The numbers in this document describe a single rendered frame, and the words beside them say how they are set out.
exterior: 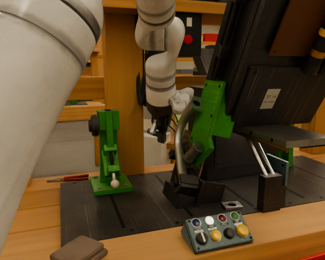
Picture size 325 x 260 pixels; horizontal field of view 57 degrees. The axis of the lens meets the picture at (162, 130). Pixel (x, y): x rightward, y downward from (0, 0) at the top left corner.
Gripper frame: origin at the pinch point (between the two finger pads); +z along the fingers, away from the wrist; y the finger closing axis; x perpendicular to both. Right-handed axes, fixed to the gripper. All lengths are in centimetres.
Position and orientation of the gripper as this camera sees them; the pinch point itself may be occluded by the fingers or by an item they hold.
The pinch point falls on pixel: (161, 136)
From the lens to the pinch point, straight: 85.3
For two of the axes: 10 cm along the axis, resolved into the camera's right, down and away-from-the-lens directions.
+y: -4.2, 6.3, -6.5
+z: 0.1, 7.2, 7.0
